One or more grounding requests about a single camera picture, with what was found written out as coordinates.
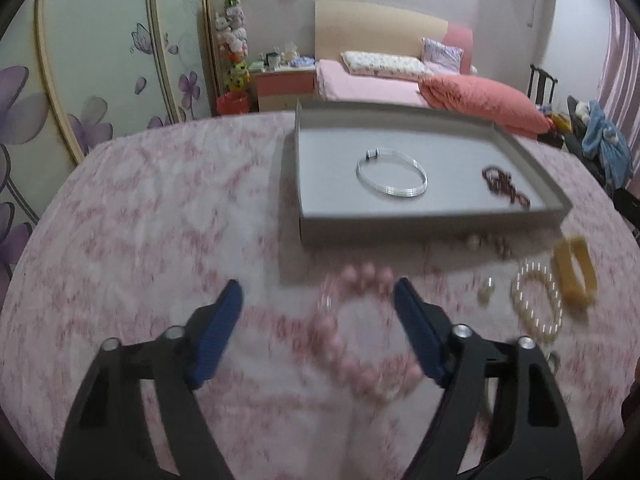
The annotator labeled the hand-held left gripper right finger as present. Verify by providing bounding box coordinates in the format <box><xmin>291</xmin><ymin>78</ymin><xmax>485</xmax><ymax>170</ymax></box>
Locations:
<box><xmin>392</xmin><ymin>277</ymin><xmax>583</xmax><ymax>480</ymax></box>

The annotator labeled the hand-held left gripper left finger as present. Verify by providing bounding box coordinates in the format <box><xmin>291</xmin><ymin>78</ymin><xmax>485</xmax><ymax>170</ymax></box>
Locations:
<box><xmin>55</xmin><ymin>279</ymin><xmax>245</xmax><ymax>480</ymax></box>

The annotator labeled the pink bead bracelet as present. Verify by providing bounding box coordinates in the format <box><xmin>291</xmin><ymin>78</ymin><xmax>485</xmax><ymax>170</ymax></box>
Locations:
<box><xmin>312</xmin><ymin>264</ymin><xmax>426</xmax><ymax>403</ymax></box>

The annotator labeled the white pearl bracelet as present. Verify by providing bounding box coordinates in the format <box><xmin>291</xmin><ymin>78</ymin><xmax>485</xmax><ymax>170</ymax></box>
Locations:
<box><xmin>510</xmin><ymin>258</ymin><xmax>565</xmax><ymax>345</ymax></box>

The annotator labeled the yellow bangle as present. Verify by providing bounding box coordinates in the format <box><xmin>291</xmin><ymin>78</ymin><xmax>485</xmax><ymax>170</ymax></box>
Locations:
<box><xmin>551</xmin><ymin>235</ymin><xmax>599</xmax><ymax>308</ymax></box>

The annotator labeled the grey cardboard tray box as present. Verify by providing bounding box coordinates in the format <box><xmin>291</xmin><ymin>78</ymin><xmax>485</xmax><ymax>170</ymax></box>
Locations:
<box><xmin>279</xmin><ymin>99</ymin><xmax>573</xmax><ymax>248</ymax></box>

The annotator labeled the silver bangle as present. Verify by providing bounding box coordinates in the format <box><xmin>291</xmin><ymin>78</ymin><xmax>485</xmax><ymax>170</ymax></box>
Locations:
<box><xmin>356</xmin><ymin>149</ymin><xmax>429</xmax><ymax>198</ymax></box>

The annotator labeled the pink floral cloth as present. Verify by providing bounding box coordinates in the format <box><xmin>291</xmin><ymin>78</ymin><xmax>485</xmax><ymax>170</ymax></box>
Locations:
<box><xmin>0</xmin><ymin>110</ymin><xmax>640</xmax><ymax>480</ymax></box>

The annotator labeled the red trash bin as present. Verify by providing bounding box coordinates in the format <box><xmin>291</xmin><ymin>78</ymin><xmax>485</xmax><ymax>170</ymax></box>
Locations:
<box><xmin>216</xmin><ymin>91</ymin><xmax>251</xmax><ymax>116</ymax></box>

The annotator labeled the folded salmon quilt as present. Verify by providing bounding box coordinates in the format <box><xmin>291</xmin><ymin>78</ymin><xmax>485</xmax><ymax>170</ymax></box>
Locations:
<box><xmin>419</xmin><ymin>74</ymin><xmax>553</xmax><ymax>137</ymax></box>

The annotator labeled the dark chair with clothes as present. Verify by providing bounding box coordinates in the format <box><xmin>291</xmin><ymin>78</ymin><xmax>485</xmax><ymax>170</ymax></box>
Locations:
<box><xmin>564</xmin><ymin>95</ymin><xmax>640</xmax><ymax>221</ymax></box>

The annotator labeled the bed with pink sheet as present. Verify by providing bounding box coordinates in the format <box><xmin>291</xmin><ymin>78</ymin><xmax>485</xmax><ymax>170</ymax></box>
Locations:
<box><xmin>315</xmin><ymin>59</ymin><xmax>436</xmax><ymax>108</ymax></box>

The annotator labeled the pink and beige nightstand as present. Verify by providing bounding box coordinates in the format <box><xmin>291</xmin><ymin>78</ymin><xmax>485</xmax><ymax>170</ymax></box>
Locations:
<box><xmin>249</xmin><ymin>62</ymin><xmax>317</xmax><ymax>112</ymax></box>

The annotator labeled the blue plush garment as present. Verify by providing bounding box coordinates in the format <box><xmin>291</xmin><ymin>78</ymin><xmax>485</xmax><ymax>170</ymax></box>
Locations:
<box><xmin>581</xmin><ymin>100</ymin><xmax>633</xmax><ymax>191</ymax></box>

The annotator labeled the white floral pillow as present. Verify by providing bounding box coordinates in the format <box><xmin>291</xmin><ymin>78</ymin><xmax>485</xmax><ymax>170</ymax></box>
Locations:
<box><xmin>341</xmin><ymin>51</ymin><xmax>433</xmax><ymax>82</ymax></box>

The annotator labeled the dark wooden chair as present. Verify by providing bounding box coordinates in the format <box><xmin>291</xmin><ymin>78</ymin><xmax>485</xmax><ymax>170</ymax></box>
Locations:
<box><xmin>529</xmin><ymin>64</ymin><xmax>558</xmax><ymax>106</ymax></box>

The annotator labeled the small lilac pillow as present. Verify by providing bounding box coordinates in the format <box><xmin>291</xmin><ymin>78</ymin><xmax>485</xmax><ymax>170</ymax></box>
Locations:
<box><xmin>421</xmin><ymin>37</ymin><xmax>464</xmax><ymax>72</ymax></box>

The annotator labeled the sliding wardrobe with purple flowers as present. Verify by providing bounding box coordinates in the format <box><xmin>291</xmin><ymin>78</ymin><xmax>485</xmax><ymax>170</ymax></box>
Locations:
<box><xmin>0</xmin><ymin>0</ymin><xmax>221</xmax><ymax>311</ymax></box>

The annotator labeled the stack of plush toys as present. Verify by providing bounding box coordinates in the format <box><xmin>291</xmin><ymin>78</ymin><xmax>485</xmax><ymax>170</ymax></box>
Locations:
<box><xmin>214</xmin><ymin>0</ymin><xmax>251</xmax><ymax>95</ymax></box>

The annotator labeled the beige and pink headboard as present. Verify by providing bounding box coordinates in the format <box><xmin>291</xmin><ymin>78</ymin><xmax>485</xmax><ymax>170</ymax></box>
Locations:
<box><xmin>315</xmin><ymin>0</ymin><xmax>473</xmax><ymax>68</ymax></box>

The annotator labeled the pink curtain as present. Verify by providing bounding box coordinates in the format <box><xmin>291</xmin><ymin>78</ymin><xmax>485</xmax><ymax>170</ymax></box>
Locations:
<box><xmin>597</xmin><ymin>0</ymin><xmax>640</xmax><ymax>161</ymax></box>

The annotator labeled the dark red bead bracelet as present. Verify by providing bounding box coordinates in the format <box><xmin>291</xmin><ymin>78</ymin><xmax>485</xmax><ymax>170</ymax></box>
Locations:
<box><xmin>481</xmin><ymin>165</ymin><xmax>532</xmax><ymax>209</ymax></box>

